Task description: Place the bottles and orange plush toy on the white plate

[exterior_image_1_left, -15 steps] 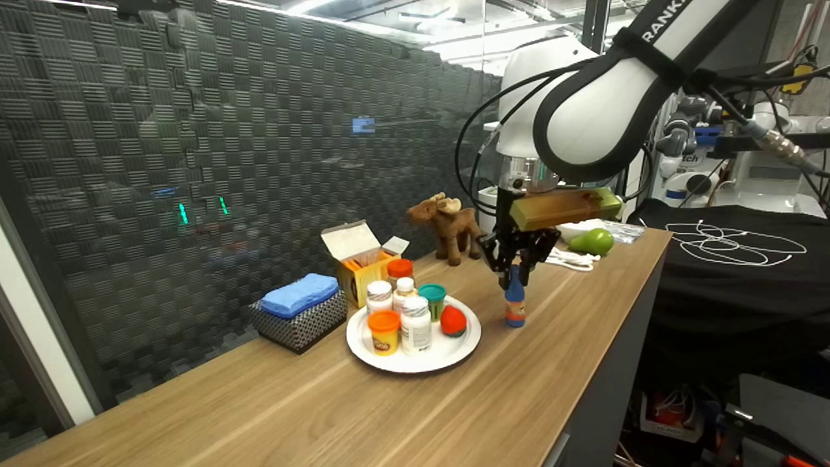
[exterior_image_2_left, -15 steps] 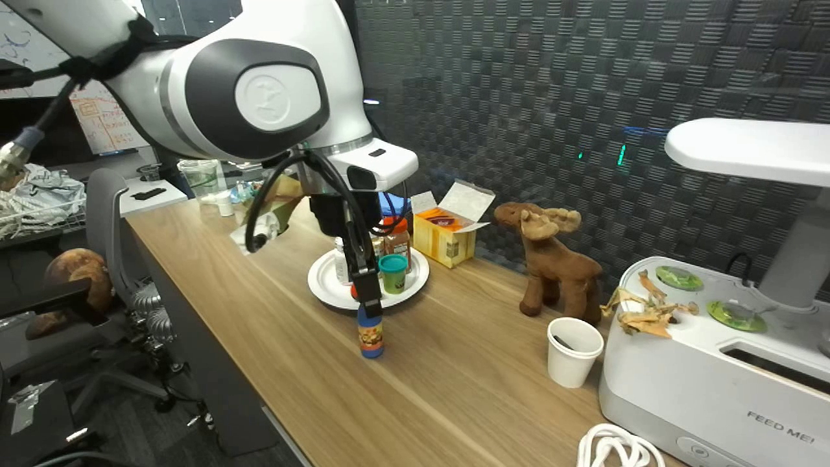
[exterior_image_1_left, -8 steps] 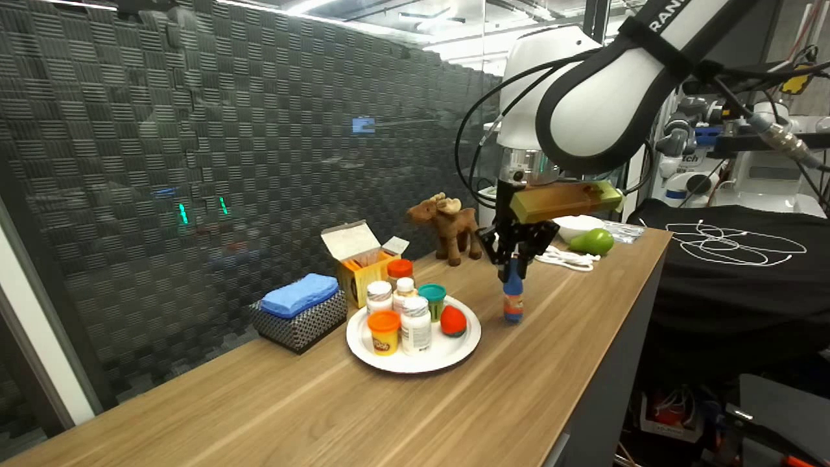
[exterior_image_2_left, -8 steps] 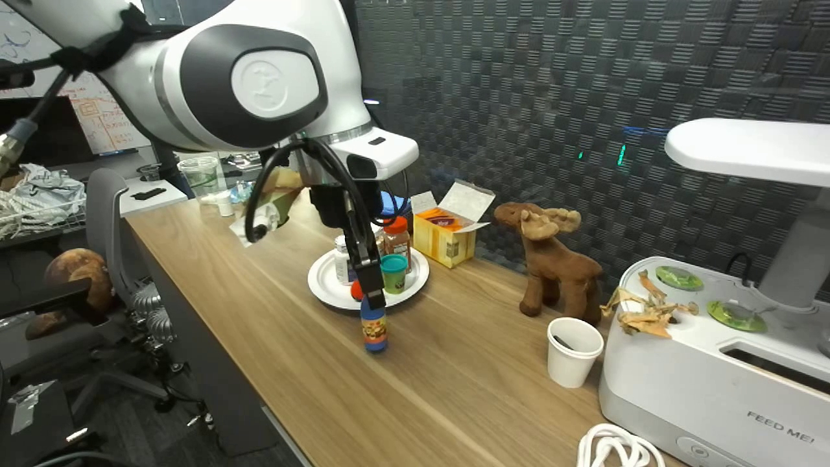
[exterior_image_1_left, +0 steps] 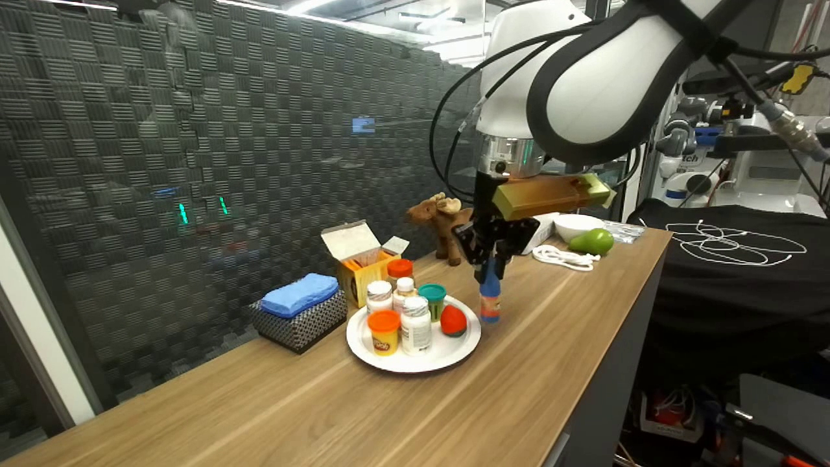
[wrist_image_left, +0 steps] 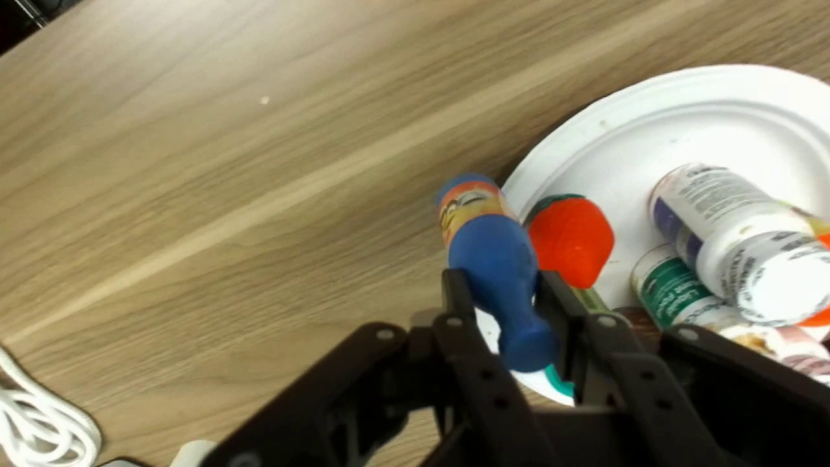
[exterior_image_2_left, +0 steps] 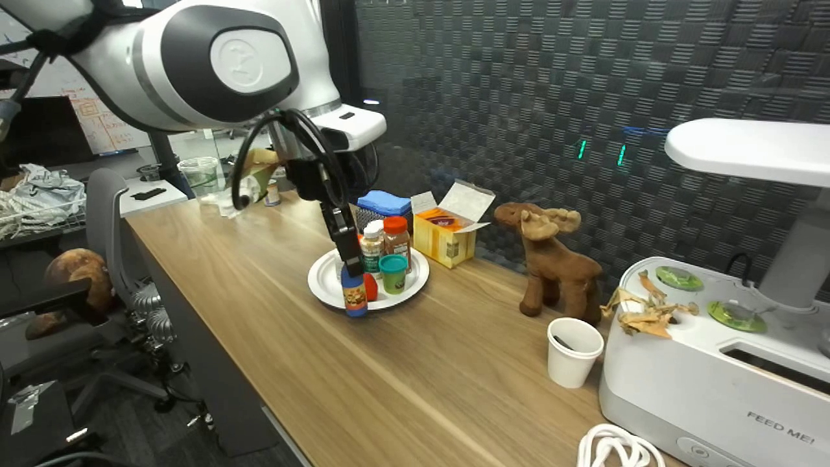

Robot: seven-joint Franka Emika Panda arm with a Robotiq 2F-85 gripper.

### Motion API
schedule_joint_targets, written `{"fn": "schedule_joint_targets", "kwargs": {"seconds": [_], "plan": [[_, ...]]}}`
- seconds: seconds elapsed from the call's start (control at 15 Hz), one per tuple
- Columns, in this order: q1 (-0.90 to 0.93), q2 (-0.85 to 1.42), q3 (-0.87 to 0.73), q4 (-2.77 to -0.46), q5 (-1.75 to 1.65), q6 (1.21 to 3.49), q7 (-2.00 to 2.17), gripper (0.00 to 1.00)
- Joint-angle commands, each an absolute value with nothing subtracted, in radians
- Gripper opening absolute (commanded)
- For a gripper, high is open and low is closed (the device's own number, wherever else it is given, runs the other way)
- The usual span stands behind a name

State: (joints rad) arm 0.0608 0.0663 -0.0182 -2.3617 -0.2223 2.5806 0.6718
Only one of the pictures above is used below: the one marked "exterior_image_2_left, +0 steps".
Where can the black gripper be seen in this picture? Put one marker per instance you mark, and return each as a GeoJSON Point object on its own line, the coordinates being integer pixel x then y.
{"type": "Point", "coordinates": [337, 177]}

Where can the white bottle green label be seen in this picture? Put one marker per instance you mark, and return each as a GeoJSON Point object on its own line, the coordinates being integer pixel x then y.
{"type": "Point", "coordinates": [372, 247]}

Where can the brown spice bottle orange cap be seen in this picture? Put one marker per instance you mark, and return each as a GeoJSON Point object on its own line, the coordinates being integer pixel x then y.
{"type": "Point", "coordinates": [398, 236]}

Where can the orange plush ball toy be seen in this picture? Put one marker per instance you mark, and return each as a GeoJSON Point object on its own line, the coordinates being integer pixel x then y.
{"type": "Point", "coordinates": [372, 286]}

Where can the teal lid putty tub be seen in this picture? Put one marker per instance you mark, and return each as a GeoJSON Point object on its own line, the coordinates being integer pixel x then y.
{"type": "Point", "coordinates": [393, 277]}

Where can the small blue bottle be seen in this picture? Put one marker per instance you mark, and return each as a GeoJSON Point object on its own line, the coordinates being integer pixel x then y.
{"type": "Point", "coordinates": [355, 300]}

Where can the white round plate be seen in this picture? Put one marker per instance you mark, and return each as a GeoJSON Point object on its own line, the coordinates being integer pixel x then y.
{"type": "Point", "coordinates": [406, 286]}

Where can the brown moose plush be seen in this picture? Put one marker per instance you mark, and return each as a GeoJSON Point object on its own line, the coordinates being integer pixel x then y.
{"type": "Point", "coordinates": [562, 267]}

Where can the blue folded cloth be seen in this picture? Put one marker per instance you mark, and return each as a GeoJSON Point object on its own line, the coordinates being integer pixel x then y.
{"type": "Point", "coordinates": [387, 203]}

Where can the grey woven basket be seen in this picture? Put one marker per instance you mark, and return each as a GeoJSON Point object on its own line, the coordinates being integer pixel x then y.
{"type": "Point", "coordinates": [403, 223]}

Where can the yellow cardboard box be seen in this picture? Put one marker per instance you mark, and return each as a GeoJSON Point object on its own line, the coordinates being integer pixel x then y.
{"type": "Point", "coordinates": [445, 243]}

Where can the small white cup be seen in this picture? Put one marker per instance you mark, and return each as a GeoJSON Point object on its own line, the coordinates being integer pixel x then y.
{"type": "Point", "coordinates": [223, 206]}

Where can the clear plastic container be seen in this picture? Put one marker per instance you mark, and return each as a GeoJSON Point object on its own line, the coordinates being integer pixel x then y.
{"type": "Point", "coordinates": [202, 169]}

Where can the white paper cup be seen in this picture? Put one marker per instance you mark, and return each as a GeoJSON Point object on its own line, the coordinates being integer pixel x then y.
{"type": "Point", "coordinates": [571, 358]}

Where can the brown furry object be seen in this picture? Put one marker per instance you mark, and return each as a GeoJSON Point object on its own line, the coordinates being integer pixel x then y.
{"type": "Point", "coordinates": [78, 273]}

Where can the dried brown plant stems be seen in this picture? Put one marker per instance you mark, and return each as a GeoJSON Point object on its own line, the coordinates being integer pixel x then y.
{"type": "Point", "coordinates": [643, 322]}

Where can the grey crumpled cloth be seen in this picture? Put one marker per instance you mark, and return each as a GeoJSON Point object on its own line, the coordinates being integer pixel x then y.
{"type": "Point", "coordinates": [40, 203]}

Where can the black office chair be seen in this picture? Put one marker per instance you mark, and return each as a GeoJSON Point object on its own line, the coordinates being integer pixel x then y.
{"type": "Point", "coordinates": [34, 345]}

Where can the white planter appliance with lamp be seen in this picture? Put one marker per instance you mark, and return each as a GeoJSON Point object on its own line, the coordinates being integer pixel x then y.
{"type": "Point", "coordinates": [691, 389]}

